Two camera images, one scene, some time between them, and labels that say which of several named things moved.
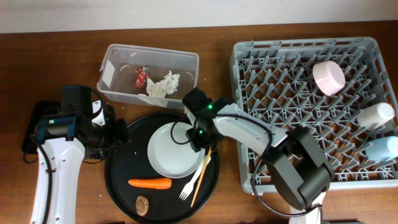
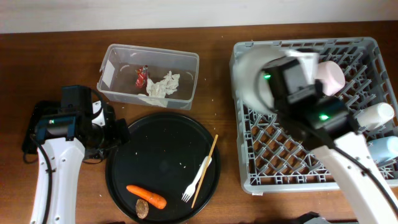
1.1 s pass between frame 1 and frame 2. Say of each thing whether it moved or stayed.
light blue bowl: stayed
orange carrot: moved
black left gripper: stayed
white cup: stayed
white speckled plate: moved
